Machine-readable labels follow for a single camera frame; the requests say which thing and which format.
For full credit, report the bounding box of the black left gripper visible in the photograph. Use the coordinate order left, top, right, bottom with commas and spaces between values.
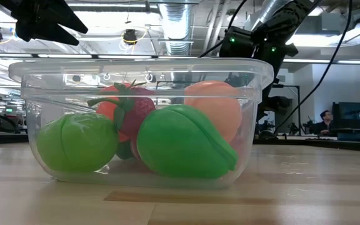
0, 0, 89, 46

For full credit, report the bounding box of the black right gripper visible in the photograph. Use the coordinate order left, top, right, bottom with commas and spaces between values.
219, 26, 299, 85

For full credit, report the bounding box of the clear plastic tupperware container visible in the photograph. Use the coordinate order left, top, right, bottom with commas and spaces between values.
7, 57, 275, 191

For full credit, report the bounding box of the peach coloured toy peach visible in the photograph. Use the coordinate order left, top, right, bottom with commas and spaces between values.
182, 80, 243, 144

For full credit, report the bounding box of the red toy strawberry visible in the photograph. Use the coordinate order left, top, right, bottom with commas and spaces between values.
86, 79, 157, 140

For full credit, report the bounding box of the bright green toy fruit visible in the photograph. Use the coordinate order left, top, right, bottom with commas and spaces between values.
136, 103, 240, 180

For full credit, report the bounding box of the light green round toy fruit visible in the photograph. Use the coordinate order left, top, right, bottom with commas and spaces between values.
35, 111, 120, 173

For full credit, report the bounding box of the person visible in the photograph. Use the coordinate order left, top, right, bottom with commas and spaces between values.
311, 109, 336, 136

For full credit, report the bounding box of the dark computer workstation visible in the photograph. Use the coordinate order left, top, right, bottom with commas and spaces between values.
332, 101, 360, 142

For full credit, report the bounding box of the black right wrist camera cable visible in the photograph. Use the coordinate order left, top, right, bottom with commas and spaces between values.
197, 0, 249, 59

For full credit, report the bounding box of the silver ceiling air duct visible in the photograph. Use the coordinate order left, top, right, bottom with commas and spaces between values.
157, 0, 195, 56

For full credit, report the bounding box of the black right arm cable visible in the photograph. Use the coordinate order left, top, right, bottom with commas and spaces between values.
272, 0, 354, 134

